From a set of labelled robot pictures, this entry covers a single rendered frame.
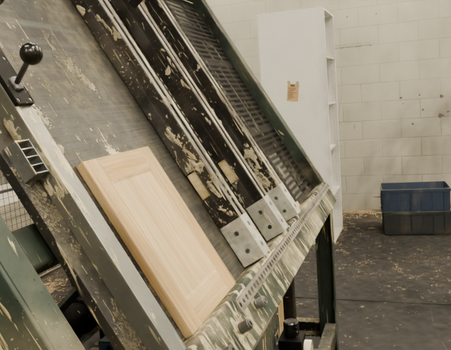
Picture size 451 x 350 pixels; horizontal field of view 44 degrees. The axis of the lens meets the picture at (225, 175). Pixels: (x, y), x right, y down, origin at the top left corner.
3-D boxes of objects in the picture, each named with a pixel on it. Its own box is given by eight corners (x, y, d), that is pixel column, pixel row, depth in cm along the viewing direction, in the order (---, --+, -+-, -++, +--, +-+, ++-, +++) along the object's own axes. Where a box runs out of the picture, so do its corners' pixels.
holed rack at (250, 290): (241, 313, 125) (243, 312, 125) (234, 302, 125) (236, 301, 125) (329, 187, 281) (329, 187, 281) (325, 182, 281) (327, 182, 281)
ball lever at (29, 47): (10, 99, 101) (30, 60, 91) (-1, 82, 101) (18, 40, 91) (28, 93, 104) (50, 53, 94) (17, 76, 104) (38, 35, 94)
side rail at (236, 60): (303, 194, 277) (322, 182, 274) (182, 10, 282) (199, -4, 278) (306, 192, 285) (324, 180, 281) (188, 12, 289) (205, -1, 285)
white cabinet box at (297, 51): (334, 244, 496) (323, 6, 468) (270, 244, 515) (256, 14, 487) (343, 228, 553) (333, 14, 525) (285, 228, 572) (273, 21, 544)
